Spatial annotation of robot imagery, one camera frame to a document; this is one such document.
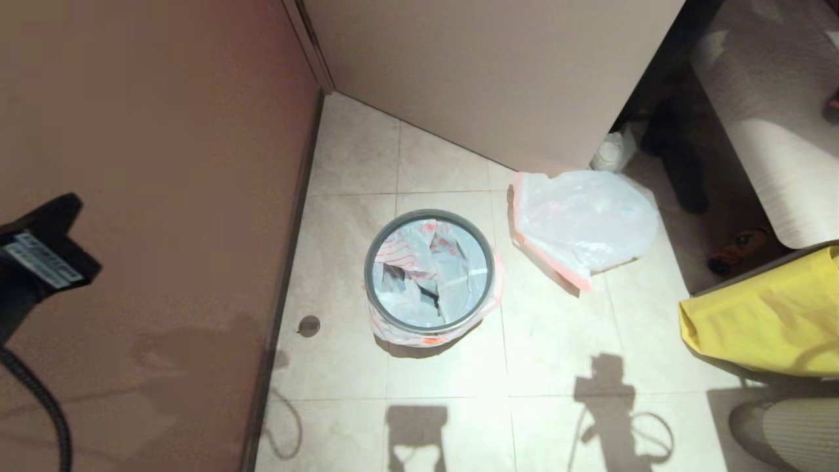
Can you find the grey bin retaining ring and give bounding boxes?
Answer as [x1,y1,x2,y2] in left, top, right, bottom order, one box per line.
[364,208,496,335]

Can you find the white red-printed plastic bag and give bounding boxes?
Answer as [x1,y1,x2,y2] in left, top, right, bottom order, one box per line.
[364,218,504,347]

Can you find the translucent bag with red drawstring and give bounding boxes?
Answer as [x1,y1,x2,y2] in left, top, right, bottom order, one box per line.
[511,169,659,291]

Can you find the yellow fabric bag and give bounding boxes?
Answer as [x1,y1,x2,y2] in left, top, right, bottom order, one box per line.
[678,244,839,378]

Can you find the white cabinet door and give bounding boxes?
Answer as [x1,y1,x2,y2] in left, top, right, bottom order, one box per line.
[298,0,686,176]

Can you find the white round fluffy object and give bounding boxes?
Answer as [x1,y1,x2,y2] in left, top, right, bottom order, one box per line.
[590,125,638,172]

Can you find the small orange red object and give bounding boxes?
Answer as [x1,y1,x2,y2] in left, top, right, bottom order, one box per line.
[709,227,771,275]

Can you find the beige woodgrain table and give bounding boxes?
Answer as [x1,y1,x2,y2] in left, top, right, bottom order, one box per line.
[688,0,839,248]

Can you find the ribbed cream vase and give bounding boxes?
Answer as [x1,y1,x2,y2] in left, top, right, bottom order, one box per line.
[729,397,839,472]

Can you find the black looped gripper cable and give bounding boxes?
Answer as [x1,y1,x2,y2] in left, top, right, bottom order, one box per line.
[0,344,73,472]

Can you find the grey door frame strip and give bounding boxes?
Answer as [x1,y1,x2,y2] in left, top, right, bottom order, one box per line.
[282,0,336,94]

